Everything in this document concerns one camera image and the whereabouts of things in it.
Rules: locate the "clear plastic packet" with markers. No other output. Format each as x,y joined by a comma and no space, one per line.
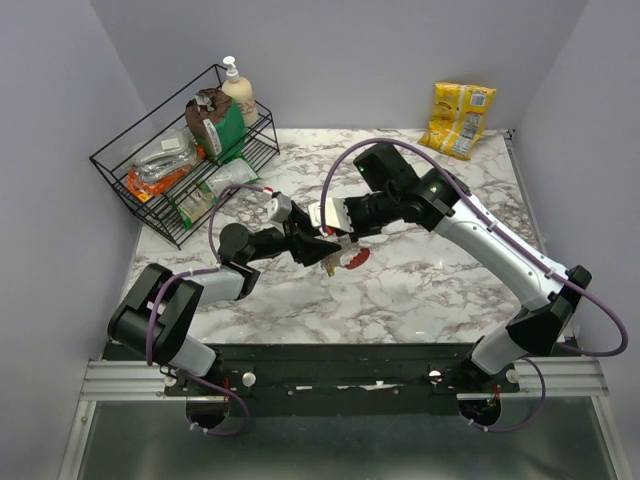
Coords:
170,152

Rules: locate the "orange snack packet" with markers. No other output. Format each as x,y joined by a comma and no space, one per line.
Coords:
145,191

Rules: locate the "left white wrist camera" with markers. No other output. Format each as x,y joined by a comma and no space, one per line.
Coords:
279,208

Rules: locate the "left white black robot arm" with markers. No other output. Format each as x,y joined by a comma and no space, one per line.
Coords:
155,315

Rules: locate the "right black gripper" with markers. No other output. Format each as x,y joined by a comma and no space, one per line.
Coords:
358,232

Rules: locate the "metal red key organizer plate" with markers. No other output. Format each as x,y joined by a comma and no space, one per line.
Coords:
351,255

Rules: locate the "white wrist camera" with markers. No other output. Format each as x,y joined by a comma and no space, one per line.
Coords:
279,208
335,219

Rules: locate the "black wire rack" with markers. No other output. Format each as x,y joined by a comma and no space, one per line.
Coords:
115,159

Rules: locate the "yellow chips bag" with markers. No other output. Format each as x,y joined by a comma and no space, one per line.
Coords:
458,118

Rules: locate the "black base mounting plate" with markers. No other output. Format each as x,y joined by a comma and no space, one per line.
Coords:
385,379

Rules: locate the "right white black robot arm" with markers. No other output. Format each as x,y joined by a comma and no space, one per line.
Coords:
548,291

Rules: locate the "cream pump lotion bottle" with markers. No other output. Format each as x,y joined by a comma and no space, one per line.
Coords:
240,90

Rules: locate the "brown green bag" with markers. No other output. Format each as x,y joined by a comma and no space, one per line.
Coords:
216,123

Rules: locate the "aluminium rail frame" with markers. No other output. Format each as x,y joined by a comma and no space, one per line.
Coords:
136,421

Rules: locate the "green white snack packet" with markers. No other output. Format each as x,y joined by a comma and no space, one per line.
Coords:
205,193

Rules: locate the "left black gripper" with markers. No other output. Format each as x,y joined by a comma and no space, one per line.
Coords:
301,241

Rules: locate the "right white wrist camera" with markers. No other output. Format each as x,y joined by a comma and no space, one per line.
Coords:
335,219

